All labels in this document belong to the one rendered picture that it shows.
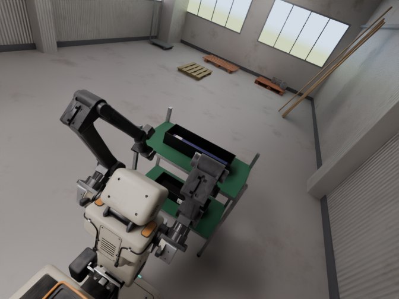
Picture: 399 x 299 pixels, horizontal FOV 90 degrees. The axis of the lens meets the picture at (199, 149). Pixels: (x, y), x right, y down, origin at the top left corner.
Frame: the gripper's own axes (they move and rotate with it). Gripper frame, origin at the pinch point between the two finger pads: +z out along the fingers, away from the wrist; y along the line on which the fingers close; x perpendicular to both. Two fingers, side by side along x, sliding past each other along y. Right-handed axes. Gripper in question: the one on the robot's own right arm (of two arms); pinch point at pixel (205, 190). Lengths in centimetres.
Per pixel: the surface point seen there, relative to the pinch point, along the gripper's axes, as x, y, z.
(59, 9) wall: -234, 463, 152
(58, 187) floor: 44, 139, 103
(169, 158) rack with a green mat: -15.5, 36.2, 25.8
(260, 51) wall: -674, 86, 353
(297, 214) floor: -87, -123, 165
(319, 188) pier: -148, -147, 176
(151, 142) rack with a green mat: -21, 57, 28
